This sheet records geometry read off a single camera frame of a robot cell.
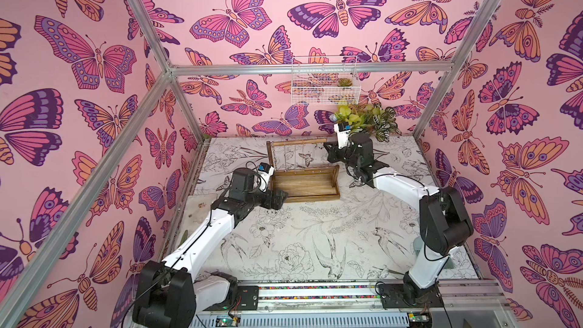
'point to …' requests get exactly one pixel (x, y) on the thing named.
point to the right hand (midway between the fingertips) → (327, 141)
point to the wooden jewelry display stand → (304, 184)
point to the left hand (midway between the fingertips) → (278, 189)
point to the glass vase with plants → (379, 121)
